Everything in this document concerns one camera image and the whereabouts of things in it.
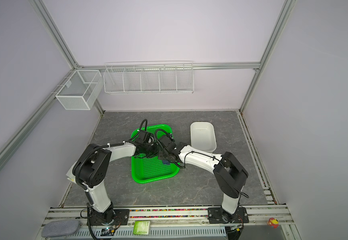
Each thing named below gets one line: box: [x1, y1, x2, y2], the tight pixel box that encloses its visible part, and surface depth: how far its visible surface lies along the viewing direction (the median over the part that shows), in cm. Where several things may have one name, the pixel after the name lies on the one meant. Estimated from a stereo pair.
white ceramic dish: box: [190, 121, 217, 153], surface depth 107 cm
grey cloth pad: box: [41, 220, 81, 238], surface depth 70 cm
